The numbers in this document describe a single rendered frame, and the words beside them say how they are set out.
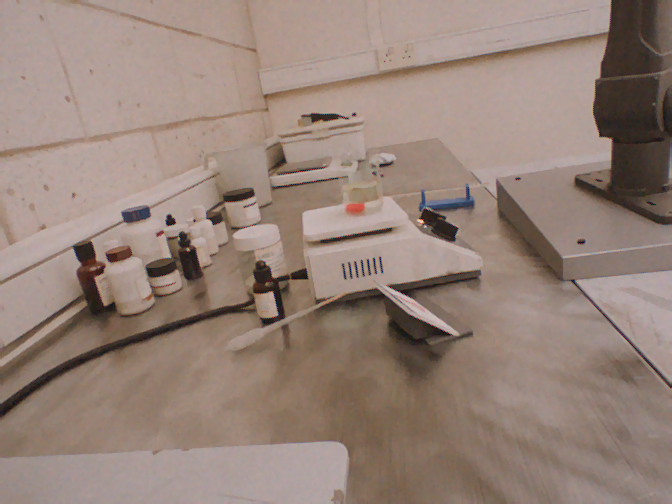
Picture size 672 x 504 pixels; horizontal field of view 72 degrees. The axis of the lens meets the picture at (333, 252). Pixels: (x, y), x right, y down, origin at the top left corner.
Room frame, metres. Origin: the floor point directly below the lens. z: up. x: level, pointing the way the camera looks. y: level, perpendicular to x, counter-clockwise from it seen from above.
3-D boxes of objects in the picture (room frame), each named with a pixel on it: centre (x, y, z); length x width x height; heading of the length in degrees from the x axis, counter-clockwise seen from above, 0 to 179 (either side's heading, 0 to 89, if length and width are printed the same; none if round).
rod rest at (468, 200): (0.83, -0.22, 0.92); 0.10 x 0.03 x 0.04; 75
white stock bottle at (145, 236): (0.71, 0.29, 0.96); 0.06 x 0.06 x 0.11
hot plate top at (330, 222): (0.55, -0.03, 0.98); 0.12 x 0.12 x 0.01; 1
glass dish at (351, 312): (0.44, 0.00, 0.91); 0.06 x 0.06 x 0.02
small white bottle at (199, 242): (0.73, 0.21, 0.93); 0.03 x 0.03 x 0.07
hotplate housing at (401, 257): (0.55, -0.06, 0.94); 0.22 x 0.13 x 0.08; 91
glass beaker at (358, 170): (0.55, -0.05, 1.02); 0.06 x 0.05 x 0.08; 36
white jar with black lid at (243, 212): (0.98, 0.18, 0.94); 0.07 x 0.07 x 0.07
